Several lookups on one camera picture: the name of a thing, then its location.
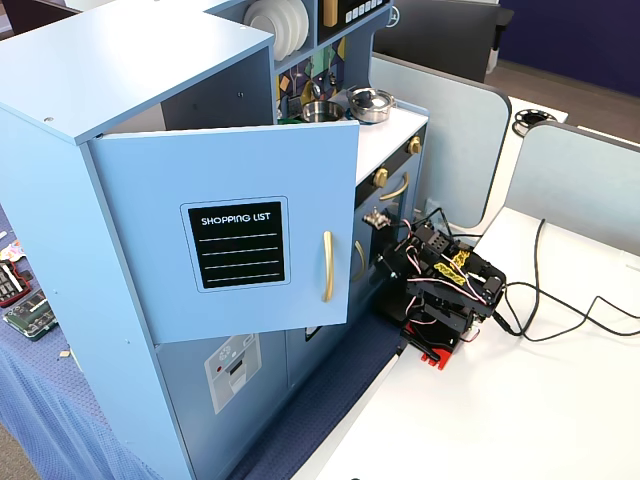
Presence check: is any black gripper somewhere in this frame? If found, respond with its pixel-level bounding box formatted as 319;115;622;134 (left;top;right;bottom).
374;238;417;322

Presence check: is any blue door with shopping list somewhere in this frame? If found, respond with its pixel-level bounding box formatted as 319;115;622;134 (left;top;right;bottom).
87;119;362;346

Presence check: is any blue oven door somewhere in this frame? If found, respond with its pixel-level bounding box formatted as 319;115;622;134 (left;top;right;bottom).
367;157;425;281

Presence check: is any blue door with dispenser print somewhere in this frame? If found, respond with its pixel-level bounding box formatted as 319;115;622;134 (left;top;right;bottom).
153;329;290;477

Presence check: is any open steel pot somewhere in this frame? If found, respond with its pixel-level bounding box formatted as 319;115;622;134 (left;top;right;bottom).
301;99;346;124

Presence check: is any blue toy kitchen cabinet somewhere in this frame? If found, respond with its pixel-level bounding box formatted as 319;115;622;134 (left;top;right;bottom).
0;0;431;480

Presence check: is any red table clamp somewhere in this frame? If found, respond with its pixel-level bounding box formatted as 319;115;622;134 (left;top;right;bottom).
402;322;459;372

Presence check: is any light blue desk divider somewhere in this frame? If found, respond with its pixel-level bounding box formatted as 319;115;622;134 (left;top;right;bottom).
367;53;514;237
479;121;640;262

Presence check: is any steel pot with lid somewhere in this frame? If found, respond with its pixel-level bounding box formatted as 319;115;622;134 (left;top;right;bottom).
346;86;398;125

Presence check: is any black office chair back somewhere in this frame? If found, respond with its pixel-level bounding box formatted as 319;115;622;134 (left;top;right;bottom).
372;0;515;84

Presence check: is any white plate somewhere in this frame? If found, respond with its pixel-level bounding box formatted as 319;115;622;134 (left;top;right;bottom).
243;0;289;58
295;0;310;49
278;0;303;54

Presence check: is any blue textured cloth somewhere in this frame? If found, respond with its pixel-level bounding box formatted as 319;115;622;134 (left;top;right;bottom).
0;204;407;480

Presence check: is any clear box with green parts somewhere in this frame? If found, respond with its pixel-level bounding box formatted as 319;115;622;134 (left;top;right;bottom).
3;291;56;343

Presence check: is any red black tool case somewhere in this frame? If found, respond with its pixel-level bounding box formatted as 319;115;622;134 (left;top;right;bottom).
0;259;34;308

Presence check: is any colourful small packet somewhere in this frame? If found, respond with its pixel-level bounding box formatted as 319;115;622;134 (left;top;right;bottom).
0;239;26;263

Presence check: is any small camera circuit board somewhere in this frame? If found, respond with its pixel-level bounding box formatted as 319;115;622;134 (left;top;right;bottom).
361;210;392;231

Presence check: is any black cable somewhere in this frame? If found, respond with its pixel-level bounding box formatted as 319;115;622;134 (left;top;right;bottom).
519;294;640;344
502;282;640;337
492;218;548;337

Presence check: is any black cable spool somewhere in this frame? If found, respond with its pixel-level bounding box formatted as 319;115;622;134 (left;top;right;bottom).
511;106;552;137

